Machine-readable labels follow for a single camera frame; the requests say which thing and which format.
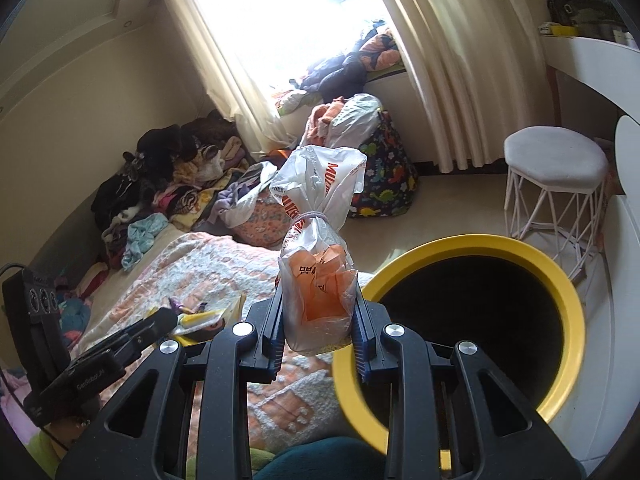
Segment yellow white snack wrapper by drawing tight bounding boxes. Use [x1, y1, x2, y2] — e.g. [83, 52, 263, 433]
[172, 295, 246, 341]

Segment dinosaur print laundry basket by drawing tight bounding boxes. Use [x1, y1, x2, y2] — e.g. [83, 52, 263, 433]
[347, 110, 420, 218]

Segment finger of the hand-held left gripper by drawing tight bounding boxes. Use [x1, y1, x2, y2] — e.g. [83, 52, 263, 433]
[75, 307, 178, 361]

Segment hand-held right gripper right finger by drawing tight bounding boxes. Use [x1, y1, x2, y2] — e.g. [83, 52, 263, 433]
[350, 297, 583, 480]

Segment dark handbag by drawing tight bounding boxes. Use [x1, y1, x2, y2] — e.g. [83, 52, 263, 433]
[546, 0, 623, 28]

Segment pink floral cushion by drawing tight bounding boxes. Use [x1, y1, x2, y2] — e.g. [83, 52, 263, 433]
[235, 200, 291, 248]

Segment beige bed sheet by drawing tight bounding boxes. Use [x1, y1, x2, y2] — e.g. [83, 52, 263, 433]
[90, 222, 186, 306]

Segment white dressing table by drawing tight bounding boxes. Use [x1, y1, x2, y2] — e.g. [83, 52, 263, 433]
[540, 34, 640, 461]

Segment light blue garment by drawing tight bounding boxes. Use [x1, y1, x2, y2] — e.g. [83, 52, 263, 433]
[121, 212, 168, 271]

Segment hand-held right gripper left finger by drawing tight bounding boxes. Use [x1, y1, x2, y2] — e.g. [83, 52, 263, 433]
[55, 297, 288, 480]

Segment teal fleece garment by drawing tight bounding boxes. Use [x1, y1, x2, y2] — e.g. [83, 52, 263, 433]
[255, 436, 391, 480]

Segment person's left hand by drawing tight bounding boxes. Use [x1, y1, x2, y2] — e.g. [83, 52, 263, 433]
[50, 412, 101, 448]

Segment large white plastic bag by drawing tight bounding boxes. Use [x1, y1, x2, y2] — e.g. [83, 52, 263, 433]
[327, 94, 383, 148]

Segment dark padded jacket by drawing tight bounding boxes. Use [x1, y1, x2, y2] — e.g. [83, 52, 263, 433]
[300, 52, 368, 103]

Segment window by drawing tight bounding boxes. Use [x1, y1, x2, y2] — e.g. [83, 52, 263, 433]
[220, 0, 396, 76]

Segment clear plastic bag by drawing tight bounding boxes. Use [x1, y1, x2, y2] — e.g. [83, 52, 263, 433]
[270, 145, 368, 358]

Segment yellow rimmed waste bin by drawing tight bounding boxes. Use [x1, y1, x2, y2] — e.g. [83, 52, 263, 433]
[332, 234, 587, 471]

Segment orange clothes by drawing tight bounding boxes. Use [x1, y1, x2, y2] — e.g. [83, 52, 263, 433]
[300, 102, 346, 146]

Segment white round stool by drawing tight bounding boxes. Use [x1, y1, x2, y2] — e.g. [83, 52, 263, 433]
[502, 126, 612, 281]

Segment white green bedding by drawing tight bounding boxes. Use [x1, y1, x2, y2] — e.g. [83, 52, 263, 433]
[274, 87, 321, 116]

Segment purple snack wrapper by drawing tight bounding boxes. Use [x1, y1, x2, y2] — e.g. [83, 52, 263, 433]
[167, 297, 208, 317]

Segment purple cloth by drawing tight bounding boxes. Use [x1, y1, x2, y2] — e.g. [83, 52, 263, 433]
[207, 180, 251, 226]

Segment patterned fleece blanket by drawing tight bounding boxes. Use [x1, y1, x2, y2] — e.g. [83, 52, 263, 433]
[152, 182, 221, 221]

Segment orange white textured blanket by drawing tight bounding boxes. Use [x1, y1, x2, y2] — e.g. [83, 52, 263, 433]
[65, 232, 386, 461]

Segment pile of dark clothes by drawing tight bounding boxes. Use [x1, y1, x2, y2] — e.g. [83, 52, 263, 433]
[90, 110, 241, 241]

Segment green plush cloth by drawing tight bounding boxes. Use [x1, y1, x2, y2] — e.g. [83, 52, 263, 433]
[185, 446, 278, 480]

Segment small white plastic bag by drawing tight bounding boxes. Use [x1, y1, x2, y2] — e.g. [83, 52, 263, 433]
[220, 160, 281, 228]

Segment orange black patterned cloth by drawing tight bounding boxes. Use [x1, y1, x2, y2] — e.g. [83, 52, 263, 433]
[360, 32, 403, 73]

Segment cream curtain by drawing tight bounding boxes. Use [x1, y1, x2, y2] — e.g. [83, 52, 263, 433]
[360, 0, 548, 173]
[172, 0, 311, 158]

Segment grey headboard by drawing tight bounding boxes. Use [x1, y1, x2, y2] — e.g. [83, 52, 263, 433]
[27, 200, 111, 281]

